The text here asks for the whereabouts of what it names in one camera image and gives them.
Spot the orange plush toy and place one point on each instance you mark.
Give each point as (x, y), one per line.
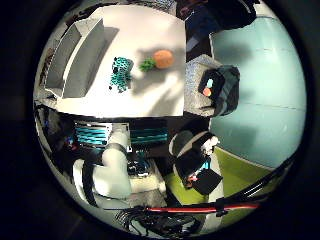
(163, 59)

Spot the white open container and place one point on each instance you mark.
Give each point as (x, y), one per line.
(83, 63)

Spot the black office chair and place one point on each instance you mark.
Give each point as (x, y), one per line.
(186, 160)

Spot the grey upholstered chair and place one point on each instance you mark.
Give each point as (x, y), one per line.
(195, 83)

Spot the teal and black block toy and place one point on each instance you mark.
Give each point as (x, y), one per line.
(120, 73)

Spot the teal ribbed black device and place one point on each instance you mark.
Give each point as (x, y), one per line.
(91, 135)

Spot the dark backpack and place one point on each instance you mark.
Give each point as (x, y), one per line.
(228, 86)

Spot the green floor mat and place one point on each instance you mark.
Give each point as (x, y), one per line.
(240, 170)

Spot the person in dark clothes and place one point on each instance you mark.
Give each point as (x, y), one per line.
(213, 16)

